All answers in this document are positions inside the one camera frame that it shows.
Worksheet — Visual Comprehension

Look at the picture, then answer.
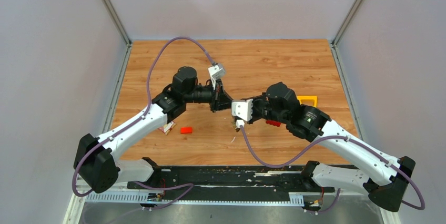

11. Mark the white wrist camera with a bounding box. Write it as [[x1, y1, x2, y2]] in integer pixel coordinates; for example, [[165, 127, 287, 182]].
[[208, 63, 226, 89], [231, 99, 252, 128]]

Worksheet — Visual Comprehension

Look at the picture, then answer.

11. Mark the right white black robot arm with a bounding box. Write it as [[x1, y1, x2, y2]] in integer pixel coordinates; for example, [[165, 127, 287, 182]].
[[248, 82, 415, 212]]

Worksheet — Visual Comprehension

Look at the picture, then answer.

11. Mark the red rectangular block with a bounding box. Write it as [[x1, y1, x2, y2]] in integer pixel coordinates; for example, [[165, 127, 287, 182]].
[[180, 127, 193, 134]]

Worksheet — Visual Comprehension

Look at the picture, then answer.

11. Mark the pink picture card block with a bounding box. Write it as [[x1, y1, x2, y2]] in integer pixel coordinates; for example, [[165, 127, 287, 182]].
[[158, 121, 176, 135]]

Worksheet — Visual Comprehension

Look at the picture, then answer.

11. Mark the yellow plastic triangle piece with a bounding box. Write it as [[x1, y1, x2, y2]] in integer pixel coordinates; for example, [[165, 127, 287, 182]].
[[297, 95, 318, 107]]

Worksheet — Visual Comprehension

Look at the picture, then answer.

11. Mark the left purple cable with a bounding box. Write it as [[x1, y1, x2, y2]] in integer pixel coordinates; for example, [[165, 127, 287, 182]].
[[72, 36, 218, 212]]

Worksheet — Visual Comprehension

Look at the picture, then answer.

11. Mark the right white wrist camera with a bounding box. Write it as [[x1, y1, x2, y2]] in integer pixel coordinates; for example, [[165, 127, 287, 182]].
[[231, 99, 252, 128]]

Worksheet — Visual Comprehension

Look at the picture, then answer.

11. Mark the metal keyring with keys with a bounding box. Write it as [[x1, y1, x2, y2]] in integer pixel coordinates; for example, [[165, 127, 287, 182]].
[[232, 117, 243, 132]]

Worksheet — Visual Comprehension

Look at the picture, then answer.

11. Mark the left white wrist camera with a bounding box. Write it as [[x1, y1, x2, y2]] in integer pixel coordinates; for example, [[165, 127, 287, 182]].
[[208, 63, 226, 89]]

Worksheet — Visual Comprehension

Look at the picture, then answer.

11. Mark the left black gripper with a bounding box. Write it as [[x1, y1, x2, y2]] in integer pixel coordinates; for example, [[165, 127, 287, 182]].
[[185, 78, 233, 114]]

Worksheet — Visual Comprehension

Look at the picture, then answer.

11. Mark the red white grid block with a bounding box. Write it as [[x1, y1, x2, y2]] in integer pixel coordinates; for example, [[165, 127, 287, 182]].
[[266, 120, 281, 127]]

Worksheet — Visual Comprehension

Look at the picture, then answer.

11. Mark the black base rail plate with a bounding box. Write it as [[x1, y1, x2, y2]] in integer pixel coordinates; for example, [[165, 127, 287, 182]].
[[145, 166, 335, 201]]

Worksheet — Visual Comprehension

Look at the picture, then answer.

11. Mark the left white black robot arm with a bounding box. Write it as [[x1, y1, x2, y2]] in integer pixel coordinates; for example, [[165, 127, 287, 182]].
[[73, 64, 232, 194]]

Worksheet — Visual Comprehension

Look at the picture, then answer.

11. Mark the white slotted cable duct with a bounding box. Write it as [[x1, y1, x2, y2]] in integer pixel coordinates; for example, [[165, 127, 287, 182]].
[[85, 191, 305, 207]]

